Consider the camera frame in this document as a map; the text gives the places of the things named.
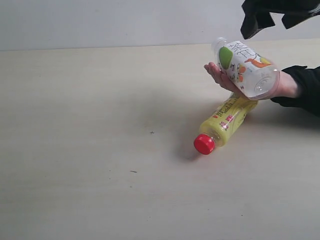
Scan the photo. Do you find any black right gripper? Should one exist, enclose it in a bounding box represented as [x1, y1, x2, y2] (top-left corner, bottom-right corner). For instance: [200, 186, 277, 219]
[240, 0, 320, 40]

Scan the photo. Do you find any clear tea bottle white label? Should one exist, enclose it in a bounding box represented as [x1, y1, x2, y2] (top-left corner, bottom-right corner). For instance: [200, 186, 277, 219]
[211, 37, 280, 100]

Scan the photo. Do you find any yellow bottle red cap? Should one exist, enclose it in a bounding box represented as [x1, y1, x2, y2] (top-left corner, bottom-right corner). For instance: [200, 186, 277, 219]
[193, 93, 258, 155]

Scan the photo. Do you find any black sleeved forearm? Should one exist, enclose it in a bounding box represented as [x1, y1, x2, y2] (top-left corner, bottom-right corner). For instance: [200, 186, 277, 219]
[271, 65, 320, 117]

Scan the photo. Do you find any person's open bare hand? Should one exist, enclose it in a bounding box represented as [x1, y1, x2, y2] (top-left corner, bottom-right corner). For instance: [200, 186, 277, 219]
[204, 62, 302, 100]

